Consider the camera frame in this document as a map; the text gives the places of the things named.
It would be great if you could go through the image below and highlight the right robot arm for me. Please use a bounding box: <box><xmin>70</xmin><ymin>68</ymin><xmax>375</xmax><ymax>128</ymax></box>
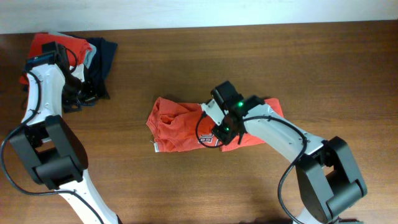
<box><xmin>201</xmin><ymin>81</ymin><xmax>368</xmax><ymax>223</ymax></box>

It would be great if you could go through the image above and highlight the orange-red t-shirt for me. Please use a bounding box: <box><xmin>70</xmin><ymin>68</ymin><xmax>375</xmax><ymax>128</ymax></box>
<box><xmin>146</xmin><ymin>96</ymin><xmax>285</xmax><ymax>153</ymax></box>

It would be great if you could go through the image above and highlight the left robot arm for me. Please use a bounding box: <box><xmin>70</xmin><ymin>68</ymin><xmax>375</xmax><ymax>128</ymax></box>
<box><xmin>4</xmin><ymin>41</ymin><xmax>121</xmax><ymax>223</ymax></box>

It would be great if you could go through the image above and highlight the folded grey shirt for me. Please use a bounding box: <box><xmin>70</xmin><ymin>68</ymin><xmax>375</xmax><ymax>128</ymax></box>
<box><xmin>47</xmin><ymin>32</ymin><xmax>96</xmax><ymax>68</ymax></box>

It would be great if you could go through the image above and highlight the folded red-orange shirt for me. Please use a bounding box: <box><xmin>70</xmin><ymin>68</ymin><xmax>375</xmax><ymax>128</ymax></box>
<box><xmin>24</xmin><ymin>33</ymin><xmax>93</xmax><ymax>87</ymax></box>

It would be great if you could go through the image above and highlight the folded dark navy garment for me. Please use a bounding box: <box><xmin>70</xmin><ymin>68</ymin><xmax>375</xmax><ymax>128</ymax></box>
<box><xmin>21</xmin><ymin>37</ymin><xmax>119</xmax><ymax>108</ymax></box>

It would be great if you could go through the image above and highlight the right black cable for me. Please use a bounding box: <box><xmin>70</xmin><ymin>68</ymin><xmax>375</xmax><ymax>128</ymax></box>
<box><xmin>195</xmin><ymin>111</ymin><xmax>309</xmax><ymax>224</ymax></box>

